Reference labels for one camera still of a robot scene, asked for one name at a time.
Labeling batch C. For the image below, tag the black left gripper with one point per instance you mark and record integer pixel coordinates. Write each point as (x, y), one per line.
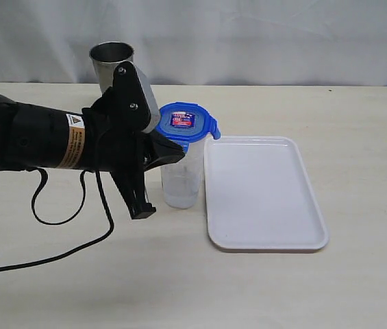
(117, 119)

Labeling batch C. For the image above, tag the blue plastic container lid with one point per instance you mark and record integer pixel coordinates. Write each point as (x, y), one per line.
(187, 123)

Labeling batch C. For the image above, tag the stainless steel tumbler cup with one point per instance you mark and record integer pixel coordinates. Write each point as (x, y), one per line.
(105, 58)

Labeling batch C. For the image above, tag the white rectangular plastic tray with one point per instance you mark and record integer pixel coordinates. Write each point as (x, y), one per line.
(259, 197)

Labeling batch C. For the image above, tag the clear plastic tall container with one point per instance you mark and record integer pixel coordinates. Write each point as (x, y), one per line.
(181, 181)

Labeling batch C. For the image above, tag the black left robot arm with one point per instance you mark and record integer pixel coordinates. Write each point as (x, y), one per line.
(33, 136)

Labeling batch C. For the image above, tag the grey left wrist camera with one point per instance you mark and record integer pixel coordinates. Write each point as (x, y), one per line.
(150, 101)

